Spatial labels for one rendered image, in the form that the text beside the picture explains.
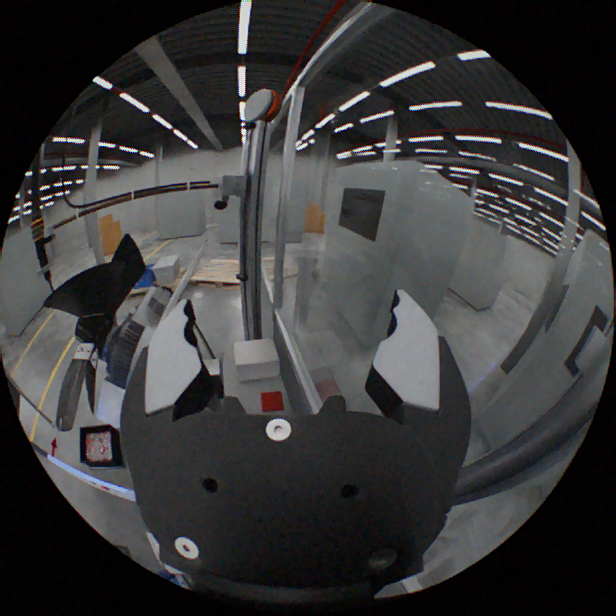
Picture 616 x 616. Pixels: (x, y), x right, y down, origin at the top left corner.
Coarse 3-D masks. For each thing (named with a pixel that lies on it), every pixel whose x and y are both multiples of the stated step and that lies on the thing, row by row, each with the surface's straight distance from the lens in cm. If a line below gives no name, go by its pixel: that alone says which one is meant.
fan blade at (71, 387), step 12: (72, 360) 72; (84, 360) 68; (72, 372) 69; (84, 372) 64; (72, 384) 66; (60, 396) 73; (72, 396) 63; (60, 408) 70; (72, 408) 60; (72, 420) 58
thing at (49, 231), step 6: (48, 228) 61; (48, 234) 61; (54, 234) 63; (48, 240) 61; (48, 246) 61; (48, 252) 62; (54, 252) 64; (48, 258) 62; (54, 258) 63; (48, 264) 61; (54, 264) 63; (42, 270) 61
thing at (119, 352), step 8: (120, 328) 67; (128, 328) 68; (136, 328) 68; (144, 328) 71; (120, 336) 66; (128, 336) 65; (136, 336) 66; (120, 344) 65; (128, 344) 65; (136, 344) 64; (112, 352) 66; (120, 352) 63; (128, 352) 64; (112, 360) 67; (120, 360) 65; (128, 360) 64; (112, 368) 66; (120, 368) 65; (128, 368) 64; (112, 376) 70; (120, 376) 67
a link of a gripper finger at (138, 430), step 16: (144, 352) 10; (144, 368) 9; (128, 384) 9; (144, 384) 8; (128, 400) 8; (144, 400) 8; (128, 416) 8; (144, 416) 7; (160, 416) 7; (176, 416) 7; (128, 432) 8; (144, 432) 7; (160, 432) 7; (128, 448) 7; (144, 448) 7; (128, 464) 7; (144, 464) 7
